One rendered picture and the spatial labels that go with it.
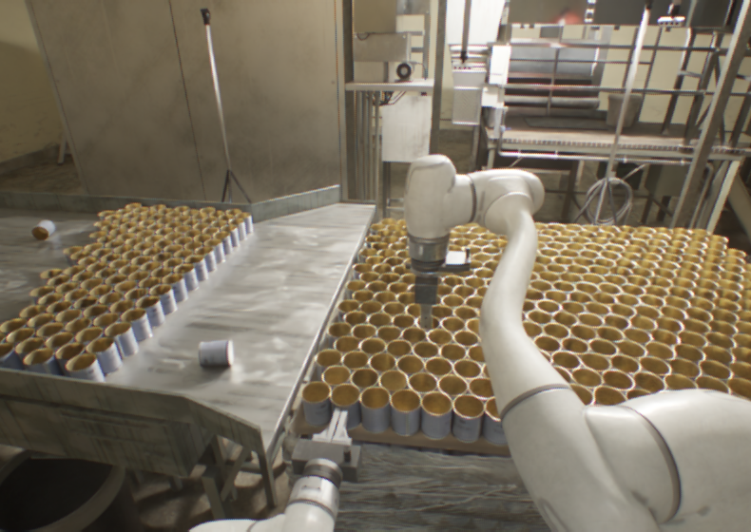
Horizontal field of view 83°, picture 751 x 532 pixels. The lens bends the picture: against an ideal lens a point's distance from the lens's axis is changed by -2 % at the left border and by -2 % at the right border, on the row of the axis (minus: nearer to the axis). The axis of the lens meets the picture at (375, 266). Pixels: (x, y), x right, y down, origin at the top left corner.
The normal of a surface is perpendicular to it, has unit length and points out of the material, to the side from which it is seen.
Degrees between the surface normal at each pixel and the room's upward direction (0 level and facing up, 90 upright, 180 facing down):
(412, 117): 90
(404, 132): 90
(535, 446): 57
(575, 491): 46
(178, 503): 0
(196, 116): 90
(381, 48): 90
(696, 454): 37
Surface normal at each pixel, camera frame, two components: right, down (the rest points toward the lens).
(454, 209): 0.27, 0.43
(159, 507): 0.00, -0.88
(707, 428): 0.07, -0.66
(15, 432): -0.15, 0.47
